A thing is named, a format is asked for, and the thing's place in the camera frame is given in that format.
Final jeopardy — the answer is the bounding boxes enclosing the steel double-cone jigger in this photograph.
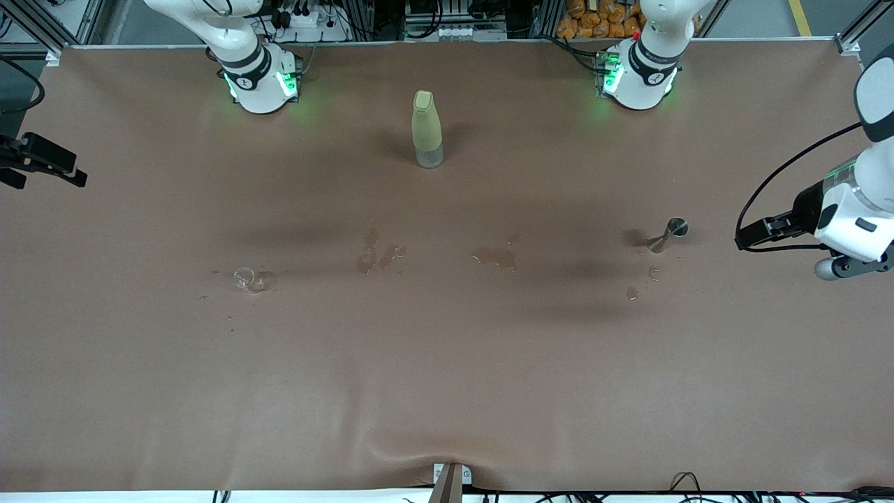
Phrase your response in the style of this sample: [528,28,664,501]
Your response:
[647,217,689,254]

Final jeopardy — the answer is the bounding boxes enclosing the small clear glass beaker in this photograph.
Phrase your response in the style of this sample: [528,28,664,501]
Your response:
[233,267,268,294]

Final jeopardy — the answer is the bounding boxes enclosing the liquid puddle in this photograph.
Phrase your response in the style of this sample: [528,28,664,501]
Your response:
[471,247,518,272]
[356,228,408,276]

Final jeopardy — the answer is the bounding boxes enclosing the orange snack bags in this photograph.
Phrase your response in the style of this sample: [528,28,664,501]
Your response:
[557,0,699,40]

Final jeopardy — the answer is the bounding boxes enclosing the white power strip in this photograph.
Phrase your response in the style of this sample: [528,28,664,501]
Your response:
[269,7,350,43]

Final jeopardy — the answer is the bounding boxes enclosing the brown table mat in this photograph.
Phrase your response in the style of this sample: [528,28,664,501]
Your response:
[0,38,894,493]

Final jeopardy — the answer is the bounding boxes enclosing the yellow-green capped bottle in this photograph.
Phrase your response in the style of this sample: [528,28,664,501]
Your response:
[411,89,445,169]

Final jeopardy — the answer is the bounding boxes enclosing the white connector strip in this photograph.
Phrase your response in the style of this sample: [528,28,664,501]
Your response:
[405,24,507,41]

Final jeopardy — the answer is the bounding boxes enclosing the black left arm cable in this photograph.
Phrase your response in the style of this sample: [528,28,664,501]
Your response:
[734,122,865,252]

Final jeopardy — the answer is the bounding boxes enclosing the aluminium frame post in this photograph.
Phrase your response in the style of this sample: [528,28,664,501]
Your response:
[0,0,105,58]
[835,0,894,57]

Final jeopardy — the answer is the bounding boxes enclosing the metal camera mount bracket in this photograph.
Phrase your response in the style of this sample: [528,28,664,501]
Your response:
[432,462,473,503]

